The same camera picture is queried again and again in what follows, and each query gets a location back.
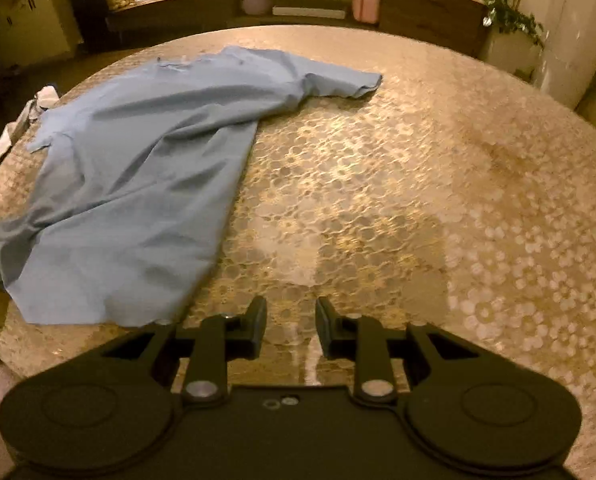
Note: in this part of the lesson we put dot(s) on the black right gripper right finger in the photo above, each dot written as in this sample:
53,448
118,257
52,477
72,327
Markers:
363,341

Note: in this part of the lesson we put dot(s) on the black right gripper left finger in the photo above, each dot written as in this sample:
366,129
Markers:
217,341

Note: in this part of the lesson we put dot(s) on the light blue t-shirt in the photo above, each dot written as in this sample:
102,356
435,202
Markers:
128,210

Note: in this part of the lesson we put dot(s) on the floral lace tablecloth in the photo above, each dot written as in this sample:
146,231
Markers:
455,204

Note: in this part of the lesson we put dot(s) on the white and blue jersey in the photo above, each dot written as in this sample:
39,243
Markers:
42,100

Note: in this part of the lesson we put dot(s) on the pink box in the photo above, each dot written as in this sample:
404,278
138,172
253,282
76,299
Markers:
366,11

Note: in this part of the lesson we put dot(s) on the potted green plant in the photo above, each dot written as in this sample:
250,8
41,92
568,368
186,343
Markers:
514,43

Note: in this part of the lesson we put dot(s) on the long wooden sideboard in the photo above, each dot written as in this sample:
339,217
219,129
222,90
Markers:
453,24

